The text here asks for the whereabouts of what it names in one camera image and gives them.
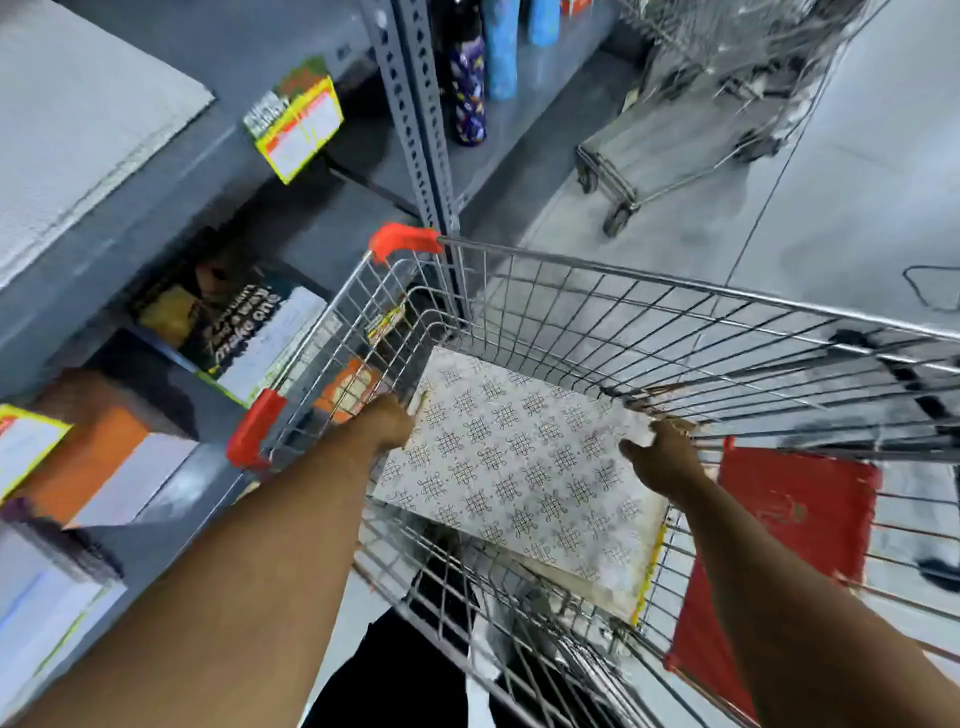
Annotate person's right hand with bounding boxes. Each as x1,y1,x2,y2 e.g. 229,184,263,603
618,418,712,506

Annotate person's left hand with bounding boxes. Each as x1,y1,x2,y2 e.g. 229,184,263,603
341,393,418,457

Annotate white grid-patterned paper stack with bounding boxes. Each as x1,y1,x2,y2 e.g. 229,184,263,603
371,344,673,628

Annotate metal wire shopping cart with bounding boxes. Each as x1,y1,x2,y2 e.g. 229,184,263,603
224,222,960,728

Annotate person's left forearm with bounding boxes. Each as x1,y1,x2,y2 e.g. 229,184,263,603
14,419,376,728

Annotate person's right forearm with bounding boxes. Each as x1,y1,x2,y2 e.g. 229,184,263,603
678,479,960,728

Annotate empty metal shopping cart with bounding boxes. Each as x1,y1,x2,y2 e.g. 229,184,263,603
575,0,890,239

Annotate person's black trousers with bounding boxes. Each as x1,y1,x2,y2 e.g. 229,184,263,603
299,524,631,728

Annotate orange packet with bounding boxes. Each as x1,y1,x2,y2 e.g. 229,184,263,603
313,358,385,426

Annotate black printed book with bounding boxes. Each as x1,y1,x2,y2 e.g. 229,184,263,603
131,258,331,410

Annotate orange white box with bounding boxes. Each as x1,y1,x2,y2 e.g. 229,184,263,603
22,404,200,530

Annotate yellow green price label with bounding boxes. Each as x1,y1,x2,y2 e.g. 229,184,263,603
242,56,346,187

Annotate dark patterned bottle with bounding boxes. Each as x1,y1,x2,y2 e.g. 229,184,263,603
448,0,489,148

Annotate yellow white price label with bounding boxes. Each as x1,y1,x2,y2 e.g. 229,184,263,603
0,403,74,505

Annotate light blue bottle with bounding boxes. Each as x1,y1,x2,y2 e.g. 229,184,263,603
482,0,522,103
527,0,564,49

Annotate white blue document packs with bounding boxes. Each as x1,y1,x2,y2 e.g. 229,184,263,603
0,521,129,721

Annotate white textured sheet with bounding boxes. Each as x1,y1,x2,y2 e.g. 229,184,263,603
0,0,217,292

